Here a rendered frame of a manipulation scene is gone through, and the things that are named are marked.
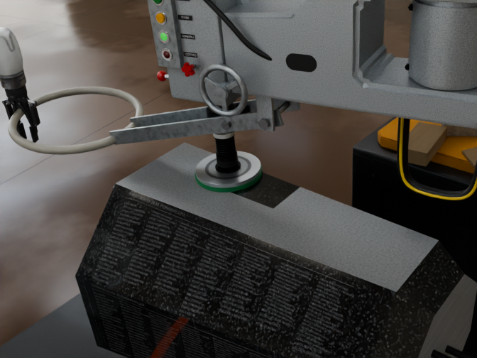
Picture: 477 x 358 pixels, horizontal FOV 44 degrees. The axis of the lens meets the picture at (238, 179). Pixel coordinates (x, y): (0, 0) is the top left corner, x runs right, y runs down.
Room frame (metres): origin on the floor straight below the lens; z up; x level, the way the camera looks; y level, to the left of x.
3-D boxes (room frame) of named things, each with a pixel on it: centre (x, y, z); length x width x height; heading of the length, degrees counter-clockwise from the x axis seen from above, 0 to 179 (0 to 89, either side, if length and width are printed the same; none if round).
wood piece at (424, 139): (1.69, -0.62, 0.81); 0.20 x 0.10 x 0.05; 142
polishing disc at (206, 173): (1.64, 0.03, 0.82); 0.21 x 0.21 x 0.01
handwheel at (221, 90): (1.47, 0.00, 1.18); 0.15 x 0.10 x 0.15; 56
